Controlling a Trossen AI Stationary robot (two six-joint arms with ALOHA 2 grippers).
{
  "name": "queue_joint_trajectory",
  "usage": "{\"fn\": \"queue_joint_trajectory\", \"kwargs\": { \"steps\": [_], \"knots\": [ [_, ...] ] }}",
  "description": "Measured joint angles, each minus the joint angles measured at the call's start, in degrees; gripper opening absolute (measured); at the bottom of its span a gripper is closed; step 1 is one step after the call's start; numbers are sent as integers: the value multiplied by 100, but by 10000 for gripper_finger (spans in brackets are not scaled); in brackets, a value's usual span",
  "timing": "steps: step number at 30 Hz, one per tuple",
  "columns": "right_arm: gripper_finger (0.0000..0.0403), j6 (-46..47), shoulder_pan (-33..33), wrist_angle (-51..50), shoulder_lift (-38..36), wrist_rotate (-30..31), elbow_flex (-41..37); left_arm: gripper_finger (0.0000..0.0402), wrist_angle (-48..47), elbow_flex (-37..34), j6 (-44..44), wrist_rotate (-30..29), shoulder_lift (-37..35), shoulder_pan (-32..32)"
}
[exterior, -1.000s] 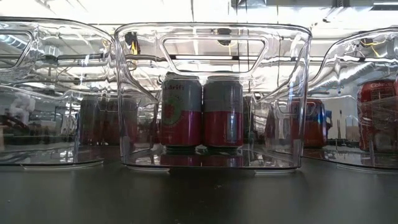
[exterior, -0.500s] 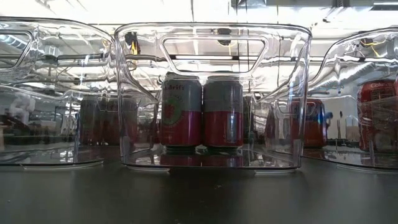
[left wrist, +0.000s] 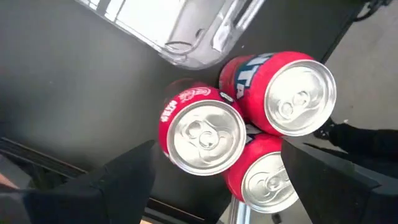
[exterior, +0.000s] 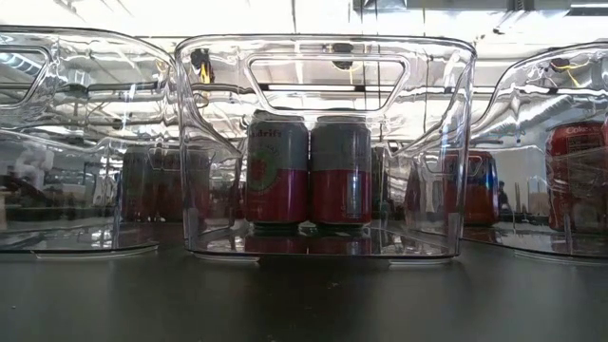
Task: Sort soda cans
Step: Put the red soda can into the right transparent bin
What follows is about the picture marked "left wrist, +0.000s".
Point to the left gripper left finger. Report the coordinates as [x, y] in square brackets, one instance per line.
[118, 193]

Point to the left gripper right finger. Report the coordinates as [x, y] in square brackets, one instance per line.
[329, 193]

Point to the red Fanta can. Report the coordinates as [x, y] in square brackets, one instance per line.
[258, 161]
[298, 96]

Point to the red Coca-Cola can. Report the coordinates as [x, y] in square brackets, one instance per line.
[205, 137]

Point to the clear plastic bin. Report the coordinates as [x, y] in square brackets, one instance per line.
[174, 28]

